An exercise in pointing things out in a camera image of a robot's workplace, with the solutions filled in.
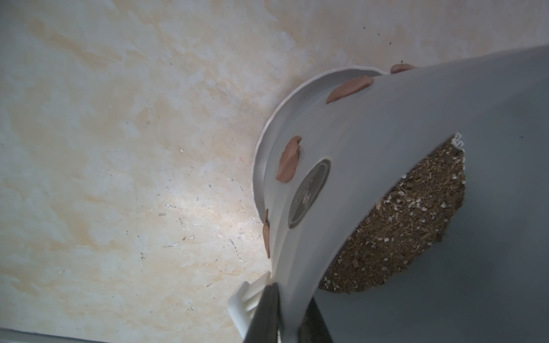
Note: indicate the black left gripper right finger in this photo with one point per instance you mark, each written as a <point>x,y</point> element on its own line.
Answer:
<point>313,328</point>

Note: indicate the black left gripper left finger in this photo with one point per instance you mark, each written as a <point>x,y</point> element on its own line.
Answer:
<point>264,326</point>

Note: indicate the grey ceramic plant pot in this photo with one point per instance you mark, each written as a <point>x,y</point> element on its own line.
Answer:
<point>412,205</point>

